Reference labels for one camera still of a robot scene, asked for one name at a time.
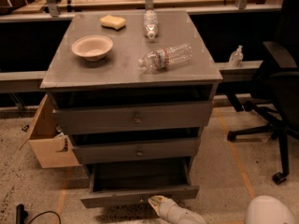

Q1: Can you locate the grey bottom drawer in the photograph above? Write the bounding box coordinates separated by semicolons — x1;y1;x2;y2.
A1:
80;158;199;208

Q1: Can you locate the grey drawer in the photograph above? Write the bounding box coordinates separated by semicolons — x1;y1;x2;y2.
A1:
73;138;201;164
80;158;199;208
53;102;212;134

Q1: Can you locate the grey middle drawer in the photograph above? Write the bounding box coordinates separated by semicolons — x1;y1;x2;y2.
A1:
73;138;201;164

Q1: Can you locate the grey top drawer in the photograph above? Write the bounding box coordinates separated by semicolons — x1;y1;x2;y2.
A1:
53;102;212;134

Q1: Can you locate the grey wooden drawer cabinet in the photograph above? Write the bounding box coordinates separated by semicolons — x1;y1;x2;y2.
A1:
40;9;223;173

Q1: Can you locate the open cardboard box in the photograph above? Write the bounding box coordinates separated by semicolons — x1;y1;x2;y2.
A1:
23;95;79;168

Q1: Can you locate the clear bottle with red label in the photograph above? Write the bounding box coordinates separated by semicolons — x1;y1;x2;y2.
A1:
138;43;192;71

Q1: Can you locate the clear sanitizer pump bottle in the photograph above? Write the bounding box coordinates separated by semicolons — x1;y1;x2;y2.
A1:
229;45;243;67

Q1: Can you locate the beige paper bowl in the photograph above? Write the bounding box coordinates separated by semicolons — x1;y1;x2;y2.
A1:
71;35;113;62

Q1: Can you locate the black office chair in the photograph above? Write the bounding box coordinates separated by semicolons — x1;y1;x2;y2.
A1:
227;0;299;185

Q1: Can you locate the upright-lying clear water bottle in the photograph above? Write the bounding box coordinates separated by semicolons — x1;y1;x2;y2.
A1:
143;10;158;40

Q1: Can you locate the yellow sponge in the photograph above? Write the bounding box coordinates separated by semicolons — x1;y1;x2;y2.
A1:
100;15;126;31

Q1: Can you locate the black cable with plug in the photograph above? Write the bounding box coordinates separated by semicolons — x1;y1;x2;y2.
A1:
15;203;62;224

